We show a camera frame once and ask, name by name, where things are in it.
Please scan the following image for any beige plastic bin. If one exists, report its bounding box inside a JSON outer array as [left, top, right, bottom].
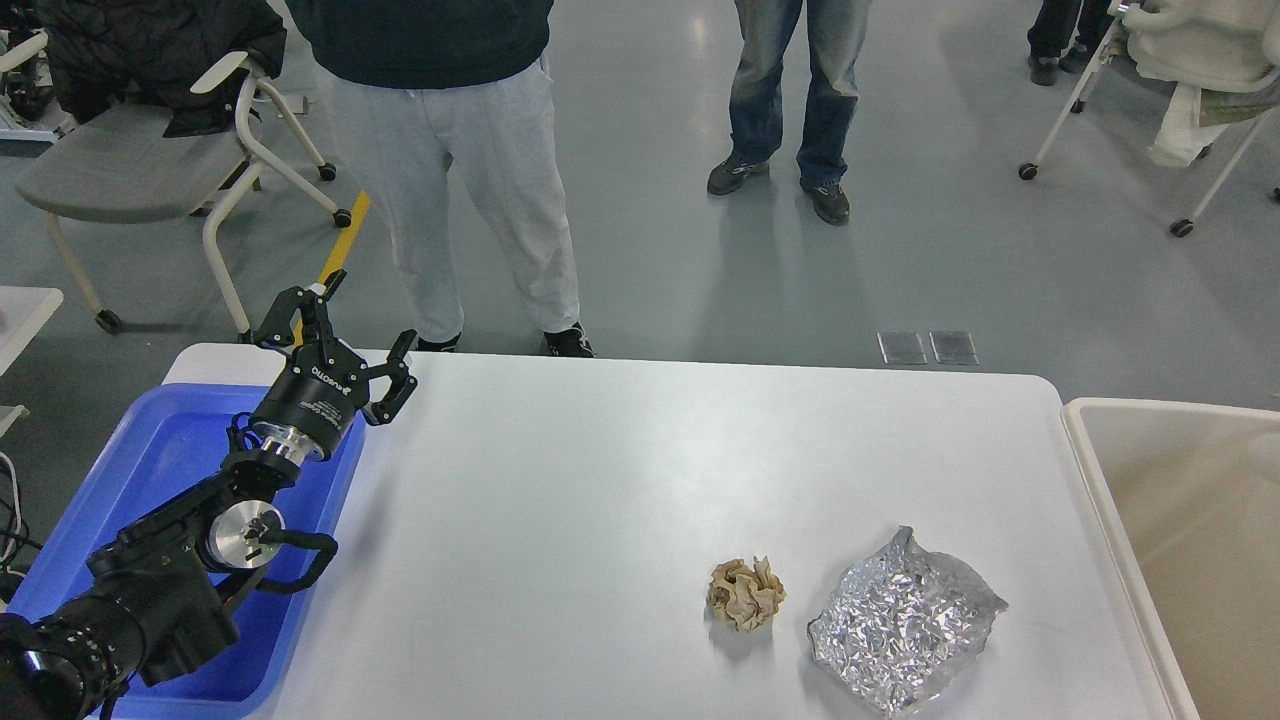
[[1062, 398, 1279, 719]]

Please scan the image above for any white side table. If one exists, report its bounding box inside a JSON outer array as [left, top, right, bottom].
[[1, 284, 64, 374]]

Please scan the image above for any crumpled brown paper ball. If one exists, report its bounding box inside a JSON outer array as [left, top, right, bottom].
[[707, 556, 787, 634]]

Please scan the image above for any metal floor plate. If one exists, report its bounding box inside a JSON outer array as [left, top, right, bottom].
[[877, 331, 929, 366], [929, 331, 980, 366]]

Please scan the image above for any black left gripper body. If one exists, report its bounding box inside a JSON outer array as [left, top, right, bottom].
[[250, 345, 369, 461]]

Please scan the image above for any person in grey trousers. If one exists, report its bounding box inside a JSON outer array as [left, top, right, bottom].
[[288, 1, 594, 357]]

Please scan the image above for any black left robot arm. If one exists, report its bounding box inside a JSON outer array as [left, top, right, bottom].
[[3, 269, 419, 719]]

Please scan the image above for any white chair with cloth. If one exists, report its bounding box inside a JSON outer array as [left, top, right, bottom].
[[1018, 1, 1279, 238]]

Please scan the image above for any metal floor plate left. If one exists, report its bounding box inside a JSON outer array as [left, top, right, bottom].
[[877, 331, 929, 366]]

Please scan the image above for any grey chair with jacket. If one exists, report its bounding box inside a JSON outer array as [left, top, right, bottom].
[[3, 1, 352, 341]]

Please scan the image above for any crumpled aluminium foil sheet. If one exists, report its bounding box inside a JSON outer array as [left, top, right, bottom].
[[806, 527, 1009, 719]]

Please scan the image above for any person in blue jeans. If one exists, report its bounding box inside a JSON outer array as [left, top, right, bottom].
[[707, 0, 870, 227]]

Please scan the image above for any person in black trousers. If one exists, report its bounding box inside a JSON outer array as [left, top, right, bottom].
[[1027, 1, 1114, 86]]

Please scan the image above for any metal floor plate right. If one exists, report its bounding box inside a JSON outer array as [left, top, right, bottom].
[[929, 331, 980, 366]]

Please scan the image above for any yellow floor tape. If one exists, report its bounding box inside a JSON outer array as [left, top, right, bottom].
[[316, 190, 371, 283]]

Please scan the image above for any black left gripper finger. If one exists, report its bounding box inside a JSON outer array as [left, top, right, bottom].
[[360, 329, 419, 427], [251, 269, 348, 357]]

